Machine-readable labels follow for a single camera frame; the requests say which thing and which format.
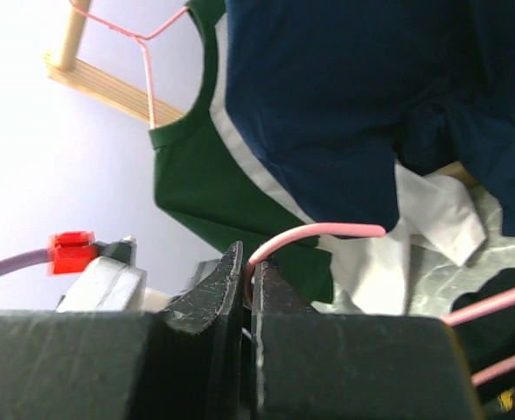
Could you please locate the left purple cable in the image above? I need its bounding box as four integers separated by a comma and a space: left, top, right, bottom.
0, 247, 51, 285

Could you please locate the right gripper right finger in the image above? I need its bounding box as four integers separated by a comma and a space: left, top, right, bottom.
251, 257, 318, 419

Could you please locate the navy blue shirt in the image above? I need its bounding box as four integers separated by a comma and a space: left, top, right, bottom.
226, 1, 515, 236

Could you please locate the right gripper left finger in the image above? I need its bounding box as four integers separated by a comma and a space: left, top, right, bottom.
158, 241, 243, 419

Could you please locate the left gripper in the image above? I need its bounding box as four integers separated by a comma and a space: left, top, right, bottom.
182, 259, 222, 298

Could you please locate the pink wire hanger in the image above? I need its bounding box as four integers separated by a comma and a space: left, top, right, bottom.
243, 222, 515, 386

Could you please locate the green and grey shirt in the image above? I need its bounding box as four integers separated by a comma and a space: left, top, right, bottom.
147, 0, 490, 316

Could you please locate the pink hanger with green shirt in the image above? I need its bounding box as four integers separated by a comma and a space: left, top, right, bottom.
69, 1, 189, 129

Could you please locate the wooden clothes rack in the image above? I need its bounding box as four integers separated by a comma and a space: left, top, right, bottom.
44, 1, 182, 126

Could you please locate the black t shirt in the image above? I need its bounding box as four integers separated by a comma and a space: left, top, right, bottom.
451, 268, 515, 419

